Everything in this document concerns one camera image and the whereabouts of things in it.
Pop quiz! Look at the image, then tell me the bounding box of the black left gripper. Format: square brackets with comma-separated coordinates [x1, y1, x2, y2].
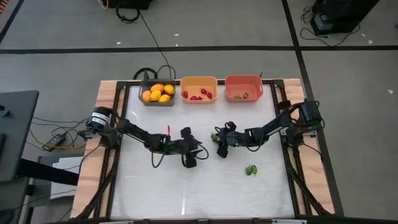
[180, 126, 205, 169]

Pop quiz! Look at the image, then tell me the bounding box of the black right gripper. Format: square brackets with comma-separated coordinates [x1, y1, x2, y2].
[214, 121, 239, 159]

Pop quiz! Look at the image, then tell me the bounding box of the salmon orange plastic basket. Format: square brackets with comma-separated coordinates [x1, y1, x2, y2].
[224, 74, 264, 103]

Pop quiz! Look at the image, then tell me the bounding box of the yellow-orange plastic basket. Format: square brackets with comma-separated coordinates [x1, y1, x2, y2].
[180, 76, 219, 105]

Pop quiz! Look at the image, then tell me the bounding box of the grey translucent plastic basket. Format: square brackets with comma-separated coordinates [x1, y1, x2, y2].
[138, 78, 177, 108]

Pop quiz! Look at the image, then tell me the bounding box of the white box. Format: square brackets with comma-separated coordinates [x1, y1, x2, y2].
[49, 156, 83, 200]

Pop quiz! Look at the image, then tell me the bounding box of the black power adapter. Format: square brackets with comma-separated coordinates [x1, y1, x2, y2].
[42, 133, 68, 152]

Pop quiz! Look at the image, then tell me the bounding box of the black desk leg bar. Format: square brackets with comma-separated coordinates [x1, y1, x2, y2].
[18, 157, 80, 187]

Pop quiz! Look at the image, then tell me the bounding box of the black floor equipment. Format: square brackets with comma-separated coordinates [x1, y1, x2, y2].
[107, 0, 155, 10]

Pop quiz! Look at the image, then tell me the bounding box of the black computer tower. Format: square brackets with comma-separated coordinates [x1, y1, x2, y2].
[310, 0, 381, 35]

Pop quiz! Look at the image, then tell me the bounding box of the grey desk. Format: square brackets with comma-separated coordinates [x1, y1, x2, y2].
[0, 90, 40, 183]

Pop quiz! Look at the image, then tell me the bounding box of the black aluminium table frame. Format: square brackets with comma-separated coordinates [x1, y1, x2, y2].
[70, 79, 333, 218]

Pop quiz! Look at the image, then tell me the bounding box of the black cable coil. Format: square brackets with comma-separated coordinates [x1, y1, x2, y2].
[132, 64, 177, 80]

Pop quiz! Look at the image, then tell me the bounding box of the long black floor cable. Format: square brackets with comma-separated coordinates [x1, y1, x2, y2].
[139, 11, 174, 79]

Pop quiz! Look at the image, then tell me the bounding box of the black tower cable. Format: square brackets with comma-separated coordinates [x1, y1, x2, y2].
[300, 6, 361, 47]

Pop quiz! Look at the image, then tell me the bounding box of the black coiled floor cable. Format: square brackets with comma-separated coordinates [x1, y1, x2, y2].
[115, 3, 141, 24]

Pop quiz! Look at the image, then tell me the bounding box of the yellow floor cable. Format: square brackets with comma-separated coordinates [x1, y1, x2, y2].
[29, 129, 88, 150]

